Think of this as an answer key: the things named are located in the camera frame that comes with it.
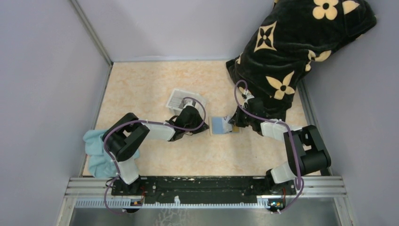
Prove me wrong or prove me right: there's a white plastic card box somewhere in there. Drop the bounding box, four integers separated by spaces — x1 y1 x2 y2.
166 89 207 117

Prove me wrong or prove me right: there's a thin credit card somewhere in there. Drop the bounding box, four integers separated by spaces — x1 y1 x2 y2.
222 115 233 134

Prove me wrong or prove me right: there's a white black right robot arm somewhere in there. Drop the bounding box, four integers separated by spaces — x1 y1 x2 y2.
229 98 331 194

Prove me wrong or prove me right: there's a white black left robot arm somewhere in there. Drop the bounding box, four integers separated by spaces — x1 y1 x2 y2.
102 106 209 195

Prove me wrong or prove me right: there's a light blue cloth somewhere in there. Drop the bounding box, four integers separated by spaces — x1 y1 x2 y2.
83 129 140 181

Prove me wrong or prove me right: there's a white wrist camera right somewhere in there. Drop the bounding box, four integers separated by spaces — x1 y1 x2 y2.
242 90 254 102

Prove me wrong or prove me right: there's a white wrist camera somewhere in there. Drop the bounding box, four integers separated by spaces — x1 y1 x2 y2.
242 90 254 102
182 105 198 114

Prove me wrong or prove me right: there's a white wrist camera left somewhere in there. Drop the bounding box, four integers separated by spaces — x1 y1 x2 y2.
182 105 198 114

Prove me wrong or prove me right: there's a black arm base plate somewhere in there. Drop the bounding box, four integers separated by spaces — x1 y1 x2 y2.
111 176 296 196

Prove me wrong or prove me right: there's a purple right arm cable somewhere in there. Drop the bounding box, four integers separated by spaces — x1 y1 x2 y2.
233 80 305 215

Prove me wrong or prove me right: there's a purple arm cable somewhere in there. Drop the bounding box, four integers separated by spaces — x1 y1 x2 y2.
103 97 208 215
233 80 305 215

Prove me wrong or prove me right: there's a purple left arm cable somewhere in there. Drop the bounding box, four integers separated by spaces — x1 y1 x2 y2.
103 97 208 215

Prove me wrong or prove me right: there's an aluminium frame rail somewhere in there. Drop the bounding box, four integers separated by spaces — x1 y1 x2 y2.
57 176 356 226

